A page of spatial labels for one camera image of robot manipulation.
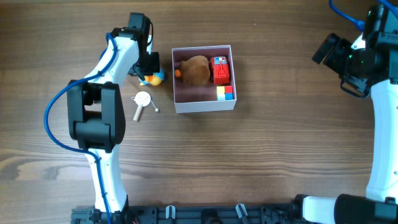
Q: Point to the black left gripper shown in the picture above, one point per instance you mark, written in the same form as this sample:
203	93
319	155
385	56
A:
155	63

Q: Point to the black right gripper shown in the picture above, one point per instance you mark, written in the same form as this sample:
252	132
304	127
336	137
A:
325	50

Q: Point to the yellow duck toy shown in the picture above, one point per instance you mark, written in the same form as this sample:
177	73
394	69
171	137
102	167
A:
154	79

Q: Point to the brown plush toy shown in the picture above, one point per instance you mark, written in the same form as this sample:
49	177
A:
194	71

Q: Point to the white wooden rattle drum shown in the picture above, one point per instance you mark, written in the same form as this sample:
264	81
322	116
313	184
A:
142	99

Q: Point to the red toy fire truck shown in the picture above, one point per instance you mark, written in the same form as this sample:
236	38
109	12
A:
220	70

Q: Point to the colourful puzzle cube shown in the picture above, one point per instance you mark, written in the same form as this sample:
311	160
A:
224	93

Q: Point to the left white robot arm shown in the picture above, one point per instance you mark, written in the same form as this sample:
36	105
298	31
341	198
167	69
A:
96	117

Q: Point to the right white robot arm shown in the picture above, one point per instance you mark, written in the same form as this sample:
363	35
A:
379	205

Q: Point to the white box pink inside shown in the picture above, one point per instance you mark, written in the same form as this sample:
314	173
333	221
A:
192	99

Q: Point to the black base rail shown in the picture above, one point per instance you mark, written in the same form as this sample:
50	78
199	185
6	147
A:
237	214

